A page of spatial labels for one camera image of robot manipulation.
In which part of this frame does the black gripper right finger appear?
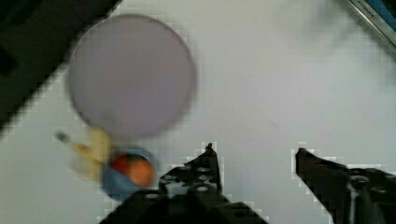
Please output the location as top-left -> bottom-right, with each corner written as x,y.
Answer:
295,147 -> 396,224

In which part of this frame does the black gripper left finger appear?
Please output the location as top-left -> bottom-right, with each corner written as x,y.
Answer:
159,143 -> 222,198

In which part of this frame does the black toy oven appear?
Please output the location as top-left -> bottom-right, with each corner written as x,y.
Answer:
347,0 -> 396,49

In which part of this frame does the orange toy fruit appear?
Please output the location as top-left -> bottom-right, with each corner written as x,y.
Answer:
126,159 -> 155,188

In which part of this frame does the small blue bowl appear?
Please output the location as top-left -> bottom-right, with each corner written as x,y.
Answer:
100,147 -> 158,202

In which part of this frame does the red strawberry in bowl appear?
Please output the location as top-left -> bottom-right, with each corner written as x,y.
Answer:
111,155 -> 129,174

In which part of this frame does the grey round plate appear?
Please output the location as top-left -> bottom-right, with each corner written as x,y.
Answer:
67,14 -> 197,141

